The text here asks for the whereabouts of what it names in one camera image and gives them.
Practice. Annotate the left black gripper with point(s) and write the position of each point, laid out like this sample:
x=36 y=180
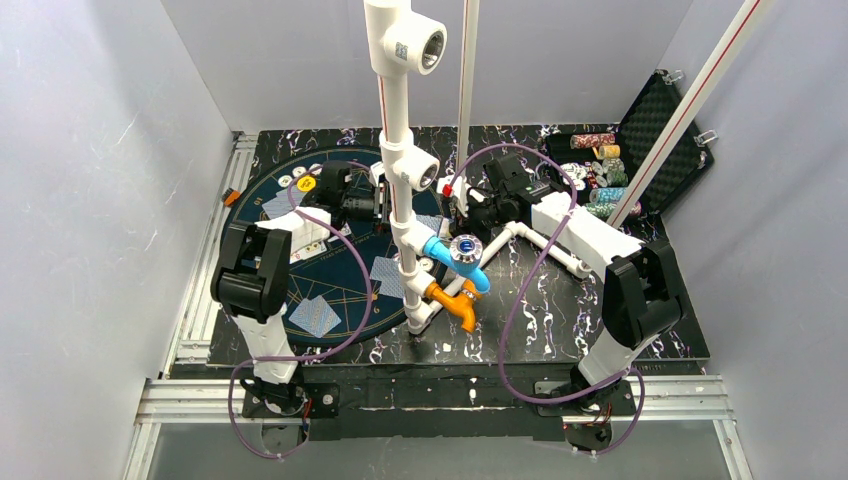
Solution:
x=377 y=201

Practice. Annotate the yellow button chip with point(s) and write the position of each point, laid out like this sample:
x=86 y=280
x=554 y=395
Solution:
x=306 y=183

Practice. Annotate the blue back card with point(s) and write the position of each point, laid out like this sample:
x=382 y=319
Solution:
x=320 y=319
x=391 y=287
x=296 y=196
x=298 y=316
x=277 y=207
x=385 y=269

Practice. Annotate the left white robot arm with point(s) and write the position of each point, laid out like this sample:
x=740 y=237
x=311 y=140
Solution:
x=251 y=277

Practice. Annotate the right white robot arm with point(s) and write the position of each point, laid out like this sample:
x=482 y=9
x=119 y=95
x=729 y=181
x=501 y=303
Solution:
x=643 y=291

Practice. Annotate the blue pipe valve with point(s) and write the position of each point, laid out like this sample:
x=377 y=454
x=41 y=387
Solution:
x=463 y=255

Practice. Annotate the loose white chips pile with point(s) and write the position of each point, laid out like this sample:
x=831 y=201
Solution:
x=586 y=177

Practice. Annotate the black chip case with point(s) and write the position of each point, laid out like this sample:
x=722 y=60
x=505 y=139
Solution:
x=636 y=134

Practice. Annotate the red chip row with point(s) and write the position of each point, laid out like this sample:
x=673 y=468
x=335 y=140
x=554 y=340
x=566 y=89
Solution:
x=592 y=140

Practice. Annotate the light blue chip row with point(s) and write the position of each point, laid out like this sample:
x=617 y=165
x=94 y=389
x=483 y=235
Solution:
x=607 y=195

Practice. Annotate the green pink chip row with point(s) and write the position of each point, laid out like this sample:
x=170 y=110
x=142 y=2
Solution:
x=604 y=210

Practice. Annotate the round blue poker mat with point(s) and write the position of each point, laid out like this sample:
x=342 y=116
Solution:
x=335 y=274

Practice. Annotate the green chip stack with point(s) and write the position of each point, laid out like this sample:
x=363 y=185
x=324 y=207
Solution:
x=615 y=172

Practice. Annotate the yellow chip stack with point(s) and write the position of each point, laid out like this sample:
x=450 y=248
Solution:
x=609 y=151

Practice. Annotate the orange black clamp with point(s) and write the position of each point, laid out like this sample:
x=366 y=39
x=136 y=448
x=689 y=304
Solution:
x=229 y=197

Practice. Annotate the orange pipe valve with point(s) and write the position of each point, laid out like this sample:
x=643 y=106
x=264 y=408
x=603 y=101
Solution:
x=460 y=304

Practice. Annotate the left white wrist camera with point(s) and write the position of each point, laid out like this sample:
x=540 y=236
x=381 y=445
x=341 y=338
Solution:
x=376 y=173

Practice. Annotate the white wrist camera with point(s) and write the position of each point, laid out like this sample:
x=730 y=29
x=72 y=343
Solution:
x=455 y=188
x=376 y=173

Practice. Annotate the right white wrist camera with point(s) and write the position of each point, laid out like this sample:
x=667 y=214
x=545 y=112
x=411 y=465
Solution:
x=455 y=188

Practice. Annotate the white PVC pipe frame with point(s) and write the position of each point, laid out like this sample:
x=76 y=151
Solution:
x=401 y=41

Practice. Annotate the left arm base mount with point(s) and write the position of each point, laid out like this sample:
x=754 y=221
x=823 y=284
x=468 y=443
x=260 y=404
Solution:
x=297 y=399

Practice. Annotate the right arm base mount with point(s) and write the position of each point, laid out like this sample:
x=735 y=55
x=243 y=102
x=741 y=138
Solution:
x=591 y=430

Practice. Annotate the aluminium frame rail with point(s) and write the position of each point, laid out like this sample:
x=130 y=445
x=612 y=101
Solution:
x=433 y=407

